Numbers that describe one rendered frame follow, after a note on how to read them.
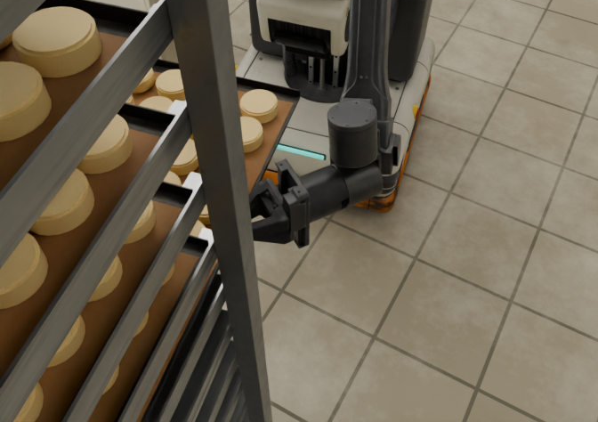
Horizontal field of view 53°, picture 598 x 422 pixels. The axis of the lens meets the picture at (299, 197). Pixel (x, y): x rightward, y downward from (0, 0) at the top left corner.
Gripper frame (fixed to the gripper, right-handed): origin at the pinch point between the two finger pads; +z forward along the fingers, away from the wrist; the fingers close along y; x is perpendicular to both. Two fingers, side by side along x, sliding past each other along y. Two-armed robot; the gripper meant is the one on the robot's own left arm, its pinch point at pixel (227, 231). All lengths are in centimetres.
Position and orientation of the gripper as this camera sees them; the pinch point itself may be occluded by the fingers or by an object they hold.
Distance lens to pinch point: 70.0
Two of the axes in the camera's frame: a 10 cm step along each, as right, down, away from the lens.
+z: -8.9, 3.6, -2.8
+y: 0.0, 6.2, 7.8
